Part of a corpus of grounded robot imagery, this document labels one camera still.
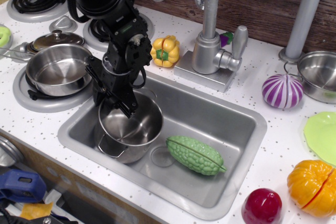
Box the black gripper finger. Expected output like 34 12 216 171
112 102 129 116
92 87 106 105

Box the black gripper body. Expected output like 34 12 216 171
86 56 138 118

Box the stainless steel pot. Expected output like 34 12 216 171
93 88 163 164

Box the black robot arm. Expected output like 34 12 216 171
68 0 152 118

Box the steel pot lid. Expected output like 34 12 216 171
27 30 85 54

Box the silver sink basin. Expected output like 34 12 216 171
58 73 267 221

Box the back right stove burner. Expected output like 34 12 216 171
83 13 154 52

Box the stove burner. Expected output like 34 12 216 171
13 67 93 113
6 0 68 23
83 13 154 52

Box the steel bowl on burner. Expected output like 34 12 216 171
26 44 92 97

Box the yellow bell pepper toy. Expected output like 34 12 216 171
150 35 180 68

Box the front stove burner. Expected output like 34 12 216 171
13 67 93 113

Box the silver stove knob lower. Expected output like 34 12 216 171
49 15 78 33

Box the green bitter melon toy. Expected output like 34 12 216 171
166 136 227 176

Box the steel ladle spoon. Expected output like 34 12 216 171
1 42 34 63

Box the silver toy faucet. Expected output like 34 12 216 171
151 0 249 93

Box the silver round oven knob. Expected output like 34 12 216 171
0 136 24 167

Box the back left stove burner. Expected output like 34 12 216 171
6 0 68 23

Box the green toy at left edge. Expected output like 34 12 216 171
0 24 13 49

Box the purple eggplant toy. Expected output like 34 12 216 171
219 31 234 47

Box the blue clamp tool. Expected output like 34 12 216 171
1 169 47 203

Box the yellow tape piece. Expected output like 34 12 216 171
20 202 54 220

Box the purple striped onion toy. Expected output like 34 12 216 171
261 74 304 109

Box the red apple toy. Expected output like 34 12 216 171
241 188 282 223

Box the light green plate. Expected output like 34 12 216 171
303 112 335 166

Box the steel bowl at right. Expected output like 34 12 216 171
284 51 335 104

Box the orange pumpkin toy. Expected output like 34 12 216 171
287 160 335 218

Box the grey vertical pole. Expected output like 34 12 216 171
278 0 320 63

